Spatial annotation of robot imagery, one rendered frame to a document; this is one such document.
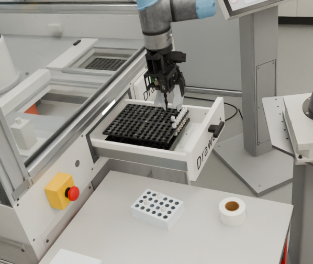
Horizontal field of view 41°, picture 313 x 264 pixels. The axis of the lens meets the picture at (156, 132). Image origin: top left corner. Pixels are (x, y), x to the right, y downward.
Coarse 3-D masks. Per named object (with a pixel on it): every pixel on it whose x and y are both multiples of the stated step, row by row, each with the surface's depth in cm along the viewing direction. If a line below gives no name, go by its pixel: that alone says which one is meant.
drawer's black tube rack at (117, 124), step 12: (132, 108) 141; (144, 108) 140; (156, 108) 139; (168, 108) 138; (120, 120) 137; (132, 120) 135; (144, 120) 134; (156, 120) 133; (168, 120) 137; (108, 132) 132; (120, 132) 130; (132, 132) 130; (144, 132) 129; (156, 132) 128; (180, 132) 131; (132, 144) 130; (144, 144) 129; (156, 144) 128; (168, 144) 127
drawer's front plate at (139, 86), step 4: (144, 72) 156; (140, 76) 153; (140, 80) 151; (136, 84) 149; (140, 84) 151; (144, 84) 154; (148, 84) 156; (136, 88) 150; (140, 88) 151; (144, 88) 154; (136, 92) 151; (140, 92) 152; (148, 92) 157; (136, 96) 152; (140, 96) 152; (148, 96) 158; (152, 96) 161; (148, 100) 158
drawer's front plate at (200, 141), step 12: (216, 108) 129; (204, 120) 124; (216, 120) 130; (204, 132) 121; (192, 144) 115; (204, 144) 122; (192, 156) 114; (204, 156) 124; (192, 168) 116; (192, 180) 119
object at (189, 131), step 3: (189, 126) 137; (192, 126) 137; (189, 129) 135; (192, 129) 136; (186, 132) 134; (189, 132) 134; (186, 135) 133; (189, 135) 134; (183, 138) 132; (186, 138) 132; (180, 141) 131; (183, 141) 131; (180, 144) 130; (183, 144) 130
